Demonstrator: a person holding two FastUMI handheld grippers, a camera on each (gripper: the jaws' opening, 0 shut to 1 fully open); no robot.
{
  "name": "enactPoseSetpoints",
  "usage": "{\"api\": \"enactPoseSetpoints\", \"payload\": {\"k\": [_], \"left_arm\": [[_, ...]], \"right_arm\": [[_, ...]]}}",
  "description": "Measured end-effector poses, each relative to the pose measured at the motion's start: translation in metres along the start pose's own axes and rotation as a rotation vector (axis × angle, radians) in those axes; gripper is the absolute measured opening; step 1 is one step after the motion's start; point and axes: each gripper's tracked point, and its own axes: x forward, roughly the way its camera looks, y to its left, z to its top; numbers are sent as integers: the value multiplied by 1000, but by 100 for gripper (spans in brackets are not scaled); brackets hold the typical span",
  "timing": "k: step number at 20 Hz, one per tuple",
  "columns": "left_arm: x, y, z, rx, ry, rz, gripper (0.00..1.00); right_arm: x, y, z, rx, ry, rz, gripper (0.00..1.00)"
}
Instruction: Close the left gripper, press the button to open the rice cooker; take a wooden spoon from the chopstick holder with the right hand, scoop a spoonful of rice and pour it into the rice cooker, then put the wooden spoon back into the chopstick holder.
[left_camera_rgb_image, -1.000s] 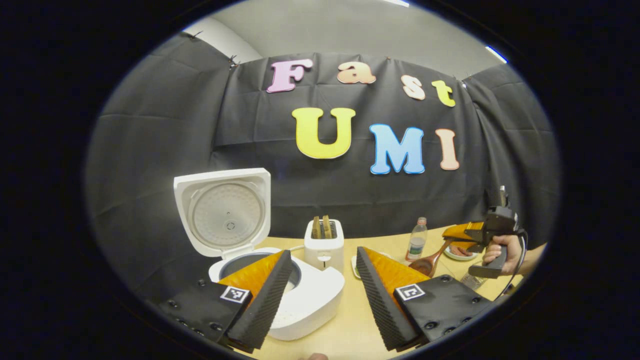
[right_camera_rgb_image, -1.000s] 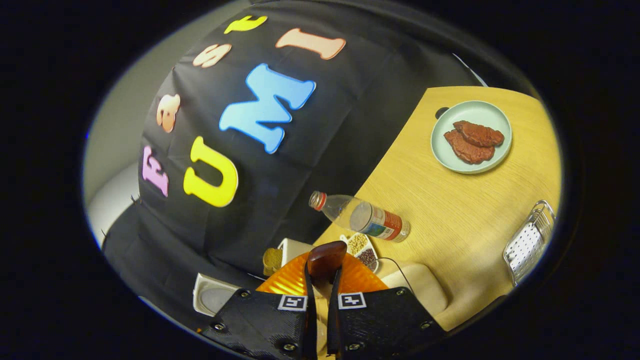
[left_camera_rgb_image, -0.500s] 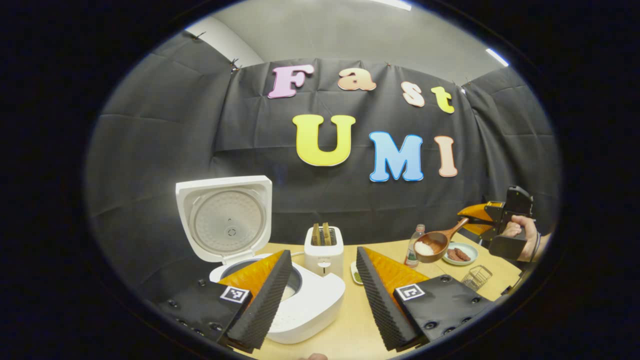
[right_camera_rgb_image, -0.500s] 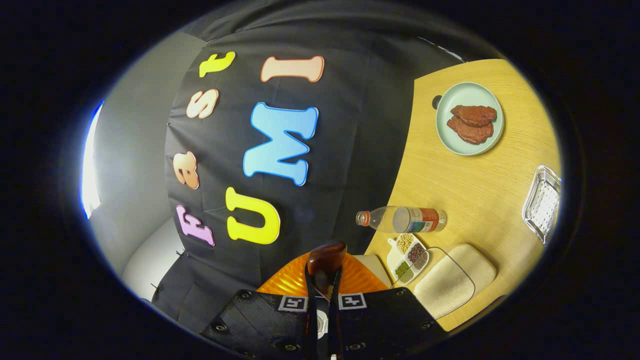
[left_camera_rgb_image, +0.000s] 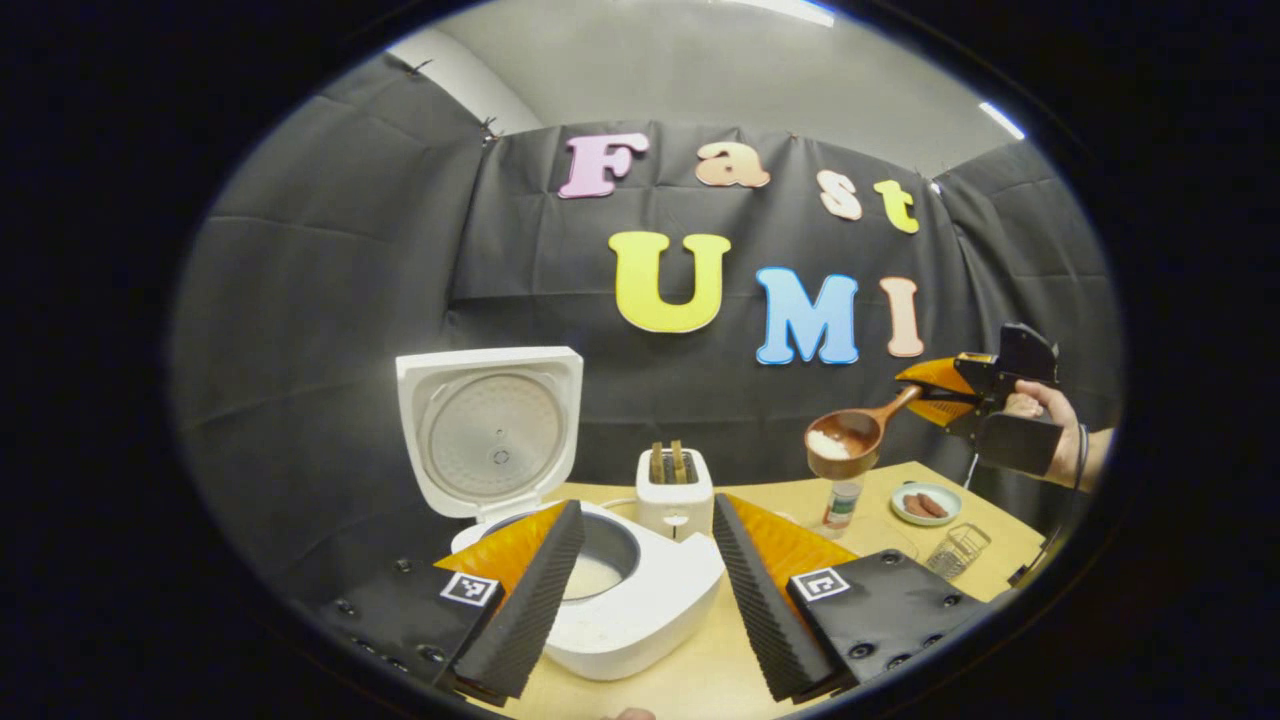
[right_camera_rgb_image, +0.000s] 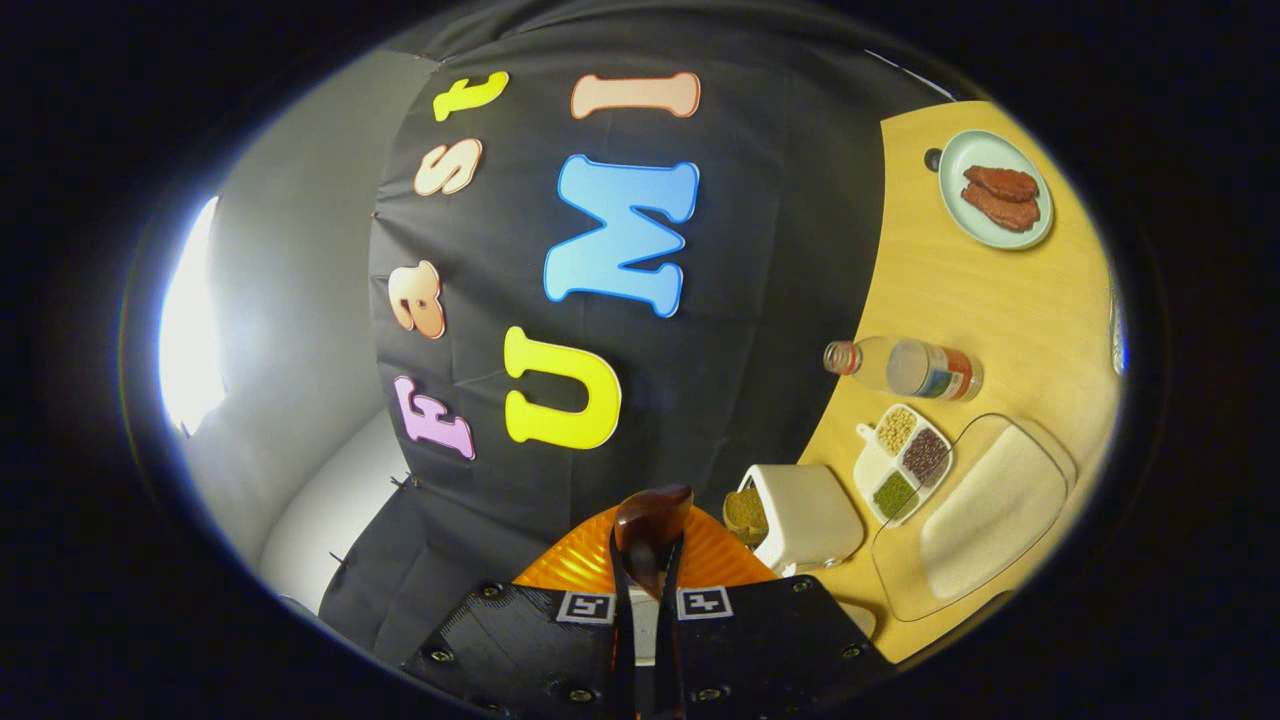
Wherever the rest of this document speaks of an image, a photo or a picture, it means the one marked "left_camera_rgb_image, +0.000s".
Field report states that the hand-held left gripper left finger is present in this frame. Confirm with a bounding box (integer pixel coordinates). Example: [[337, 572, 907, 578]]
[[325, 500, 587, 701]]

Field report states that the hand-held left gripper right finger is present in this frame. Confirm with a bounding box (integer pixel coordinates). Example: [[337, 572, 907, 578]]
[[712, 493, 991, 703]]

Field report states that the wooden spoon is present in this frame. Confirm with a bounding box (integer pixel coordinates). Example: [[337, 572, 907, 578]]
[[805, 385, 923, 481]]

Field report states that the white rice cooker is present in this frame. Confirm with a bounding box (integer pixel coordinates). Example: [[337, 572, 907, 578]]
[[396, 346, 725, 682]]

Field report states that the wire mesh chopstick holder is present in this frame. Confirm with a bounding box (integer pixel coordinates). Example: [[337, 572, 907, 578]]
[[926, 523, 992, 582]]

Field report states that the pale green plate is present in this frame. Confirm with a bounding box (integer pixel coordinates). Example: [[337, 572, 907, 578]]
[[890, 483, 963, 527]]

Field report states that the clear plastic bottle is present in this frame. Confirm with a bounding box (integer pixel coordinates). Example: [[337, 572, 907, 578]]
[[822, 478, 864, 539]]

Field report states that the white toaster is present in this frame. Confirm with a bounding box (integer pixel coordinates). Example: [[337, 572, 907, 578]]
[[636, 447, 715, 542]]

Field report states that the ceiling light panel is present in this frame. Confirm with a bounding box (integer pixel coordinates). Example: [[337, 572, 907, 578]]
[[978, 100, 1027, 142], [750, 0, 837, 27]]

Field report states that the black backdrop cloth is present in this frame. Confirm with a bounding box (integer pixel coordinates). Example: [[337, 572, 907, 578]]
[[172, 55, 1123, 601]]

